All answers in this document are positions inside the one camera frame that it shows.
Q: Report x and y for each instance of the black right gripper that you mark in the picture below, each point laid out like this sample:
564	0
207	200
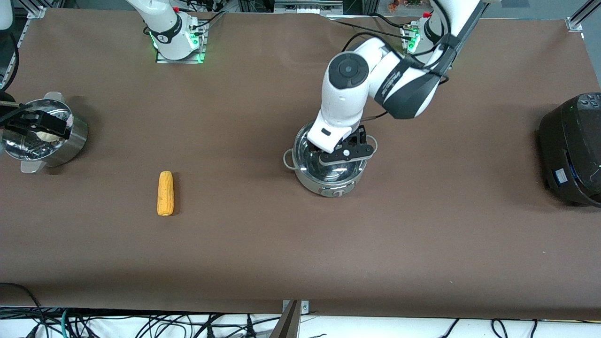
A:
29	119

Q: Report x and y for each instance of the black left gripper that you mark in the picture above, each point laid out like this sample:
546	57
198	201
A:
358	136

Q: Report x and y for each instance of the yellow corn cob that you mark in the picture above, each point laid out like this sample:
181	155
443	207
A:
165	193

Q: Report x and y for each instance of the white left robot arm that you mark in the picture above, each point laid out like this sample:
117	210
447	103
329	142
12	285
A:
342	96

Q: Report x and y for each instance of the pale round item in pot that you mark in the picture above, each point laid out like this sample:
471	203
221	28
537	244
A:
46	136

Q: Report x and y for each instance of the brown table cover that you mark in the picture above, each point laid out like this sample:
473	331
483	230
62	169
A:
263	244

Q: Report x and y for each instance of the grey equipment box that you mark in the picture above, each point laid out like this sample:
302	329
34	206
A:
317	5

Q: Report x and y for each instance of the black rice cooker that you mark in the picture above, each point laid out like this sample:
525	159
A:
570	150

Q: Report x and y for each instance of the aluminium corner bracket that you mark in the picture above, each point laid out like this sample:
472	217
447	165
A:
582	16
36	12

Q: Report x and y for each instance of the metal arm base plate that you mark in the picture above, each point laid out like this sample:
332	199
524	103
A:
407	35
203	47

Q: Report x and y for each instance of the aluminium frame profile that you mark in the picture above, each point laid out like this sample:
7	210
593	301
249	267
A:
287	324

